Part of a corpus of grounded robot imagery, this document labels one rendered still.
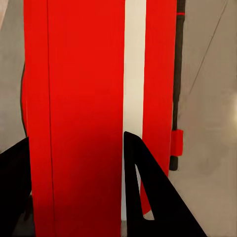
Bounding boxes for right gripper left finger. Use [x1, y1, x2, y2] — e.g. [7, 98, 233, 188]
[0, 137, 32, 237]

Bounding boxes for radio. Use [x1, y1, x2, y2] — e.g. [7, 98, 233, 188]
[20, 0, 186, 237]

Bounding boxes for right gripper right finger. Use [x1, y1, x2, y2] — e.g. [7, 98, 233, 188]
[123, 131, 207, 237]

